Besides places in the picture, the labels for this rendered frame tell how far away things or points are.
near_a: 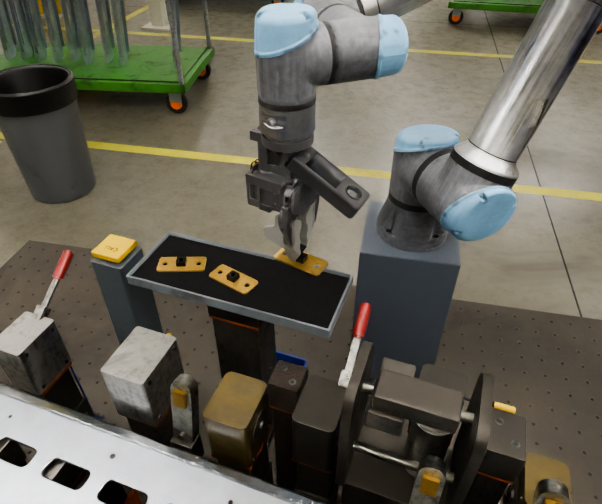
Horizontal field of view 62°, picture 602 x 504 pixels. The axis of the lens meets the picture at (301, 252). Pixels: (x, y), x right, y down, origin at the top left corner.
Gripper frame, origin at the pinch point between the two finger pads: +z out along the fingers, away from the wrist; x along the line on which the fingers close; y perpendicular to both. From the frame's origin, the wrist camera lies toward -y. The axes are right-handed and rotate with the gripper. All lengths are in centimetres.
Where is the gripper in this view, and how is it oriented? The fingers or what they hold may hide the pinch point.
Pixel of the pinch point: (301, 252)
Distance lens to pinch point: 78.8
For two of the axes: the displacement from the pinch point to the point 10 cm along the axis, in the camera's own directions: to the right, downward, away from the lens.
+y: -8.6, -3.2, 4.0
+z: 0.0, 7.8, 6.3
